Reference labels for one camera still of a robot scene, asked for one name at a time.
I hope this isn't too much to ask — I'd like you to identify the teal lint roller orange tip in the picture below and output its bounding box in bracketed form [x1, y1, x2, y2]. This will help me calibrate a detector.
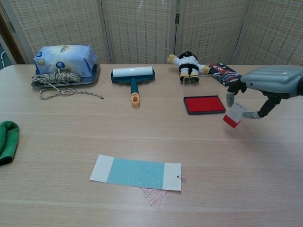
[110, 67, 156, 109]

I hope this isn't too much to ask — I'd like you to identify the dark patterned small box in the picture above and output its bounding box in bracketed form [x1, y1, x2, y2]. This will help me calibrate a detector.
[208, 62, 243, 87]

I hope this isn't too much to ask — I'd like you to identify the black white plush doll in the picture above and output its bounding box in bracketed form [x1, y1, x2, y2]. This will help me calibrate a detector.
[167, 51, 211, 83]

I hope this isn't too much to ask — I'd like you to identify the teal white paper card tassel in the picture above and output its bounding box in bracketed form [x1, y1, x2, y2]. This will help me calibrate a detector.
[89, 154, 187, 213]

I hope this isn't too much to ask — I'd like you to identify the red ink pad clear lid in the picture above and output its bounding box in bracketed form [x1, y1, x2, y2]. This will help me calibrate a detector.
[182, 75, 227, 115]

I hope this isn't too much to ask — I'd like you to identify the speckled rope coil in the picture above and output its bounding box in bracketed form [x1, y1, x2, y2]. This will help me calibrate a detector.
[31, 70, 105, 100]

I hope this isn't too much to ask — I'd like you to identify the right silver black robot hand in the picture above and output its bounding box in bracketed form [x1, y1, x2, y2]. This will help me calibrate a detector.
[226, 67, 303, 120]

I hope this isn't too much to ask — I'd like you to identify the white blue plastic bag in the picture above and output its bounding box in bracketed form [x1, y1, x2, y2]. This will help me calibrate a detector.
[33, 44, 98, 78]

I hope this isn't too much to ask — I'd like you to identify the red and white stamp block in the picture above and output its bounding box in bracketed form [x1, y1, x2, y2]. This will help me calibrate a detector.
[223, 102, 247, 130]

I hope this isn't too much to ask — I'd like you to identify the green cloth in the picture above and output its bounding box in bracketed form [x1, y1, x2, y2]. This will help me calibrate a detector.
[0, 120, 20, 166]

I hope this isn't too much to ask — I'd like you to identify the woven folding screen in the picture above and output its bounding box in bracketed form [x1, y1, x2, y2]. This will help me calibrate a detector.
[0, 0, 303, 66]

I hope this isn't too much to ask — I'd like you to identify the metal tray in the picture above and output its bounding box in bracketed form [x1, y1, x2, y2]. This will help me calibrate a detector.
[31, 63, 101, 88]

